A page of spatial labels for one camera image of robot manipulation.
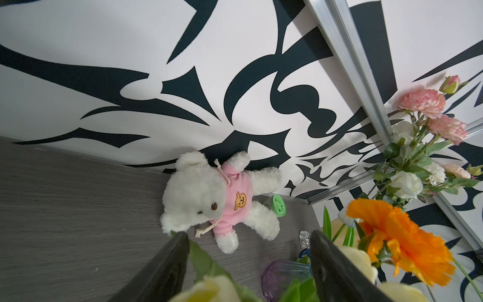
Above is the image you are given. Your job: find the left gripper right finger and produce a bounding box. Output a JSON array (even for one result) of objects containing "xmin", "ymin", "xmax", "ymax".
[{"xmin": 310, "ymin": 230, "xmax": 391, "ymax": 302}]

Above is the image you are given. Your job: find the mixed sunflower bouquet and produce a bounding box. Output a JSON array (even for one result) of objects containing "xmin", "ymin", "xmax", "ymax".
[{"xmin": 167, "ymin": 198, "xmax": 483, "ymax": 302}]

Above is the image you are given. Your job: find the tulip bouquet blue white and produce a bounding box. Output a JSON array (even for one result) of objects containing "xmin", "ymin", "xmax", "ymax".
[{"xmin": 322, "ymin": 206, "xmax": 357, "ymax": 247}]

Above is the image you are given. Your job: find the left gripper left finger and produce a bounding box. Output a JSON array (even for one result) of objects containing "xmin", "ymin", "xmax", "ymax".
[{"xmin": 109, "ymin": 232, "xmax": 189, "ymax": 301}]

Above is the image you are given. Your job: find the pink and white flower bouquet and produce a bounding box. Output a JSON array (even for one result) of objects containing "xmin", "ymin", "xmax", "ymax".
[{"xmin": 359, "ymin": 75, "xmax": 482, "ymax": 208}]

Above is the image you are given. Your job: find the purple glass vase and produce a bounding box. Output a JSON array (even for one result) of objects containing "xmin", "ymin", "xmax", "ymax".
[{"xmin": 261, "ymin": 260, "xmax": 311, "ymax": 301}]

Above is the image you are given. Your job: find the white teddy bear pink shirt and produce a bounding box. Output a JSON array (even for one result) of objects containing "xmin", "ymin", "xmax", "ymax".
[{"xmin": 160, "ymin": 151, "xmax": 283, "ymax": 254}]

